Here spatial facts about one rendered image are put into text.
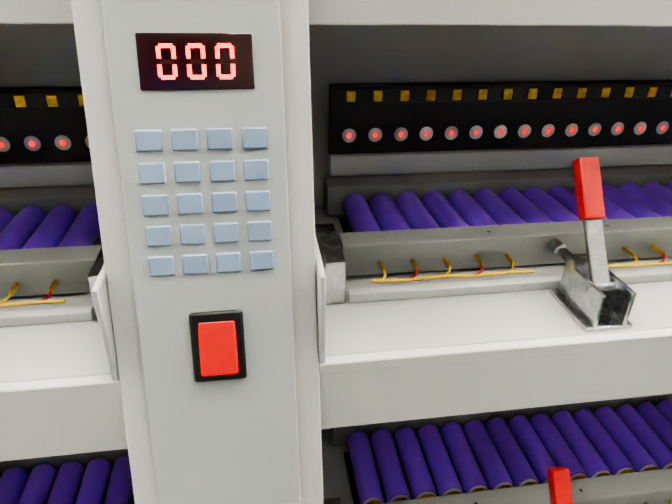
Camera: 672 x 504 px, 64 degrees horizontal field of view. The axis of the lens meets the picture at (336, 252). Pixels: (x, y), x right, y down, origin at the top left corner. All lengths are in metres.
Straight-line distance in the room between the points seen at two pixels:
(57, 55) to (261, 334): 0.29
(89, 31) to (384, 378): 0.20
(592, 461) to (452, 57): 0.34
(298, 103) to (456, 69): 0.25
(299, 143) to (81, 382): 0.15
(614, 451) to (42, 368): 0.42
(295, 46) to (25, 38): 0.27
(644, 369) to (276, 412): 0.21
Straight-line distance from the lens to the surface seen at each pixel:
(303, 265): 0.25
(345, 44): 0.45
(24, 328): 0.33
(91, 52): 0.25
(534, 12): 0.29
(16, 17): 0.27
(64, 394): 0.29
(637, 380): 0.35
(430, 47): 0.47
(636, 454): 0.53
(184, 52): 0.24
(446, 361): 0.28
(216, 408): 0.27
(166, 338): 0.26
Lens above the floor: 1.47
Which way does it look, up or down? 14 degrees down
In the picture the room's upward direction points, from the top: 1 degrees counter-clockwise
